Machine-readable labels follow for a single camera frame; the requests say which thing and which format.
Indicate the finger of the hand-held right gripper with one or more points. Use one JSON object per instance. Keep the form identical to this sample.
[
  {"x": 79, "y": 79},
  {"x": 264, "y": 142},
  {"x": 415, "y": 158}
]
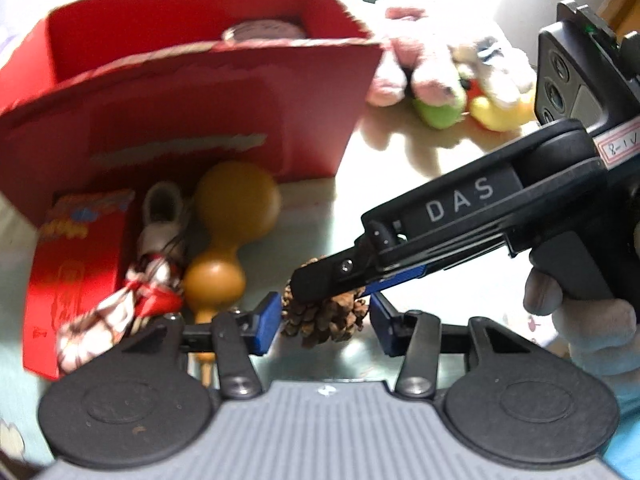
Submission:
[
  {"x": 330, "y": 272},
  {"x": 395, "y": 279}
]

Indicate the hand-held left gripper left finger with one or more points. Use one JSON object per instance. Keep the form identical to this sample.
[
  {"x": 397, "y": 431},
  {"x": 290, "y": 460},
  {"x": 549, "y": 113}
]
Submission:
[{"x": 270, "y": 321}]

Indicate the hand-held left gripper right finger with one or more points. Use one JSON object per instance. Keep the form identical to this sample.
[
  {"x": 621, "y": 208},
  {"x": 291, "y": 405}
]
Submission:
[{"x": 382, "y": 325}]

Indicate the brown pine cone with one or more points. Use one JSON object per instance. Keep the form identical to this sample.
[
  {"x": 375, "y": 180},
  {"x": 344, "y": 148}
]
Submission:
[{"x": 325, "y": 321}]

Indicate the brown gourd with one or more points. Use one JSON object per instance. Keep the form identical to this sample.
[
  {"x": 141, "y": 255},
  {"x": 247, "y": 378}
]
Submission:
[{"x": 235, "y": 200}]

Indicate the red cardboard box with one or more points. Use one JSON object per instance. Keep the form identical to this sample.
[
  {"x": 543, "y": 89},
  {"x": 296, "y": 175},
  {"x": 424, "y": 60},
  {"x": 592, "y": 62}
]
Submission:
[{"x": 200, "y": 110}]

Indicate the person's right hand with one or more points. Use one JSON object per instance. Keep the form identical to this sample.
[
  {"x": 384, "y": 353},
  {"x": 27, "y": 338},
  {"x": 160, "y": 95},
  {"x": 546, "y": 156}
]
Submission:
[{"x": 575, "y": 320}]

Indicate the white and yellow plush toy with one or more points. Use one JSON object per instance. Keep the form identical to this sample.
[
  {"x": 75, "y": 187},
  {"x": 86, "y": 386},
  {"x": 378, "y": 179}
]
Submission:
[{"x": 500, "y": 75}]

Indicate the pink plush toy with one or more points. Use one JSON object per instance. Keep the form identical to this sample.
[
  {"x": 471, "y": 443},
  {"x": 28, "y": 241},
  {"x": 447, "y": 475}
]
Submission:
[{"x": 400, "y": 45}]

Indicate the small red printed box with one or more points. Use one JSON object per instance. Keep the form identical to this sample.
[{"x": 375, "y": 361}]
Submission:
[{"x": 75, "y": 270}]

